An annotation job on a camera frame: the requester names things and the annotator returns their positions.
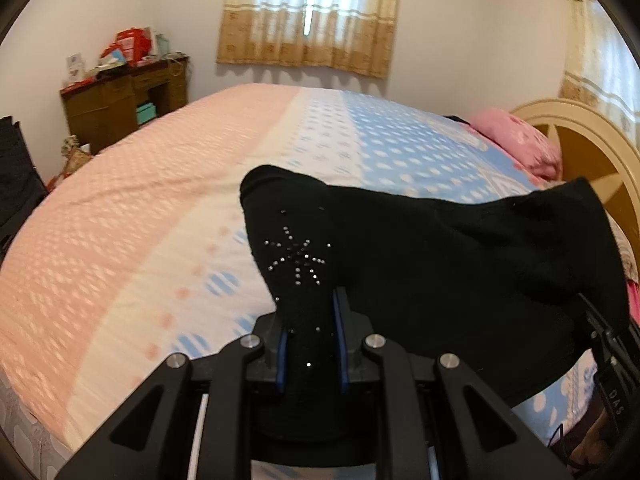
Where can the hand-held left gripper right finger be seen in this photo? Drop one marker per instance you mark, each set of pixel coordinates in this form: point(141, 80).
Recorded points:
point(340, 340)

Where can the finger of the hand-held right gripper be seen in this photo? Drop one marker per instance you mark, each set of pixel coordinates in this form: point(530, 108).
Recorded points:
point(597, 317)

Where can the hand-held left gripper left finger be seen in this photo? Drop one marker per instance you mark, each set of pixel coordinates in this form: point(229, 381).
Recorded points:
point(281, 360)

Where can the black pants with rhinestones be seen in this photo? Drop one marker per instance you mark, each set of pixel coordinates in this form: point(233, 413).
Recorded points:
point(425, 270)

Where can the cream wooden headboard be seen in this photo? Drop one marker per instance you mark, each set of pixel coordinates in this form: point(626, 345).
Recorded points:
point(595, 155)

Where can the pink and blue dotted bedsheet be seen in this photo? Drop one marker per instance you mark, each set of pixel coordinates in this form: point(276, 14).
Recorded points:
point(150, 220)

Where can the pink pillow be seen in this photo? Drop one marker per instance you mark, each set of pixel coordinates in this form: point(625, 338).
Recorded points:
point(520, 137)

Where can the beige patterned window curtain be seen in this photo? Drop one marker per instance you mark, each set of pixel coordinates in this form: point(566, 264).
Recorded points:
point(310, 15)
point(600, 60)

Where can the grey patterned mattress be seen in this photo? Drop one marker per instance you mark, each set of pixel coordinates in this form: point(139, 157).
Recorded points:
point(25, 425)

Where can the teal box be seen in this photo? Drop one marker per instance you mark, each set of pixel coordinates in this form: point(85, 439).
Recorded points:
point(146, 113)

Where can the patterned floor bag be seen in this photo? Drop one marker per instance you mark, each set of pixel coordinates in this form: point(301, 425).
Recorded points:
point(72, 157)

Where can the brown wooden desk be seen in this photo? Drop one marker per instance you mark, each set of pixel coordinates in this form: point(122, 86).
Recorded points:
point(125, 100)

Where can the black chair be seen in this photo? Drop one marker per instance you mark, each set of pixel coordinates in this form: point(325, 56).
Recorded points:
point(17, 185)

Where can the pale teal bag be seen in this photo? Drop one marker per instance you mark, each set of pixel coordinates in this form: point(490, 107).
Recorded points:
point(162, 45)

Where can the red gift boxes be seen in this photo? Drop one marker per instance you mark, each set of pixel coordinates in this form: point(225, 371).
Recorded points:
point(126, 46)

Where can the white card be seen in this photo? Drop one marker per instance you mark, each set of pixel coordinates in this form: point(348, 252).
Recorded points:
point(75, 67)

